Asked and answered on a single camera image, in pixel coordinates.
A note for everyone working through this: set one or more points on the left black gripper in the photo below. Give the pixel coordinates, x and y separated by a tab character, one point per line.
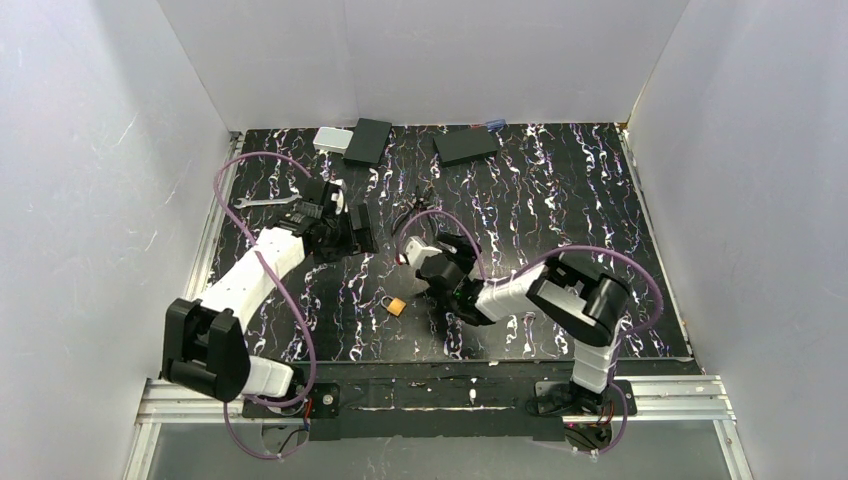
342	225

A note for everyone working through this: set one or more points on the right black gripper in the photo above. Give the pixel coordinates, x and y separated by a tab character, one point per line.
449	258

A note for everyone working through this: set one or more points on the brass padlock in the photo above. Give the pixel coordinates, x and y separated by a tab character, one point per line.
393	305

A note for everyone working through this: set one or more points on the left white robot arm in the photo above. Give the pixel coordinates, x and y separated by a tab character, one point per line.
204	347

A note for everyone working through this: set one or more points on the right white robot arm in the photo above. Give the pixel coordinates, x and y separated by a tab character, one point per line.
585	301

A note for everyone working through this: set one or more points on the silver open-end wrench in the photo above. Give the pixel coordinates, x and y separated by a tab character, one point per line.
242	203

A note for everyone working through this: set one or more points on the black box left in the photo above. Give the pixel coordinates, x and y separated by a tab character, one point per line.
368	142

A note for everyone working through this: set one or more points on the black box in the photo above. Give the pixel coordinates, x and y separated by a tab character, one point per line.
368	142
464	146

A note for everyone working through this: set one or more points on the white rectangular box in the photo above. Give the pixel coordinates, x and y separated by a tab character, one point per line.
333	140

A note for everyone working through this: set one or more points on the black box right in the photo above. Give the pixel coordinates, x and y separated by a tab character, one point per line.
464	146

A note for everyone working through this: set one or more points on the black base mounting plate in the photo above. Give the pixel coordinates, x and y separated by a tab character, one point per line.
449	399

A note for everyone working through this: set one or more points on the blue transparent small item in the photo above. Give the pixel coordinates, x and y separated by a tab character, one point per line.
491	125

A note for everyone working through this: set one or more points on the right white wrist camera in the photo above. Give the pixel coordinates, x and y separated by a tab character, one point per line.
414	250

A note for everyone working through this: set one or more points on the black handled pliers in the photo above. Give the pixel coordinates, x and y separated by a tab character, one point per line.
420	200

